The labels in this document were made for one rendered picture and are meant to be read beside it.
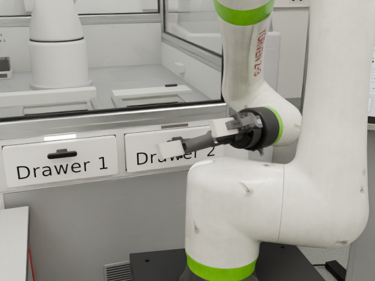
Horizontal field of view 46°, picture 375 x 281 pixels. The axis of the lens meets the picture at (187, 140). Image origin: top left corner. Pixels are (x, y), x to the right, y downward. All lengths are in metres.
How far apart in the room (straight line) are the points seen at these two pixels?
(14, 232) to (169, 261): 0.42
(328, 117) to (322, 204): 0.13
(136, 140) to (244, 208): 0.60
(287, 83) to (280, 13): 0.75
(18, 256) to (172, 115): 0.54
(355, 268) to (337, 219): 0.94
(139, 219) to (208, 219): 0.67
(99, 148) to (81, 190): 0.14
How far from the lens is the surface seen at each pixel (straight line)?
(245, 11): 0.81
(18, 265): 1.04
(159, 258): 0.93
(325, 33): 0.72
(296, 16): 4.83
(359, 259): 1.62
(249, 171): 0.71
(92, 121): 1.21
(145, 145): 1.24
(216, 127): 0.75
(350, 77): 0.71
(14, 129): 1.22
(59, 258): 1.39
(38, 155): 1.22
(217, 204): 0.69
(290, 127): 1.03
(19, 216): 1.23
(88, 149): 1.22
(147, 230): 1.38
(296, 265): 0.95
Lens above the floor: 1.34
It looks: 20 degrees down
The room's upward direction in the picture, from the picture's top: straight up
